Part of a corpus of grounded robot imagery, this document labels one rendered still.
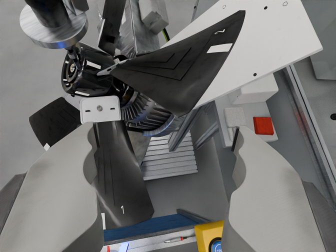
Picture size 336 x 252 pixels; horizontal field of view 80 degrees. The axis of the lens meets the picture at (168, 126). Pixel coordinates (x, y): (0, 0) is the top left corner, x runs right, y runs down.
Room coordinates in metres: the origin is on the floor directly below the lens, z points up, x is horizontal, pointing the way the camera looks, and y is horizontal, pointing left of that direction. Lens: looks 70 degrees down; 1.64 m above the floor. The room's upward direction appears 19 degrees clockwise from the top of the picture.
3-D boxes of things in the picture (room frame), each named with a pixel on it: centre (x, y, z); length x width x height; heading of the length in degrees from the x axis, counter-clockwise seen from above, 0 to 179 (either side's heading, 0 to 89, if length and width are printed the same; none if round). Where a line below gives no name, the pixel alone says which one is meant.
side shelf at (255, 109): (0.50, -0.28, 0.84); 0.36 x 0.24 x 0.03; 27
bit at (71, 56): (0.15, 0.16, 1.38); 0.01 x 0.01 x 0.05
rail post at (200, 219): (-0.02, -0.30, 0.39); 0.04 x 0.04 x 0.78; 27
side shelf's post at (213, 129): (0.50, -0.28, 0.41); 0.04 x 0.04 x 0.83; 27
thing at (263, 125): (0.43, -0.39, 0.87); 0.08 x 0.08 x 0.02; 17
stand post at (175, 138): (0.42, -0.08, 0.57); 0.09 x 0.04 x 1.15; 27
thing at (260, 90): (0.58, -0.27, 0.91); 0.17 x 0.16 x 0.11; 117
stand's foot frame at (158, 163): (0.36, 0.04, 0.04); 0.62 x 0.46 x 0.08; 117
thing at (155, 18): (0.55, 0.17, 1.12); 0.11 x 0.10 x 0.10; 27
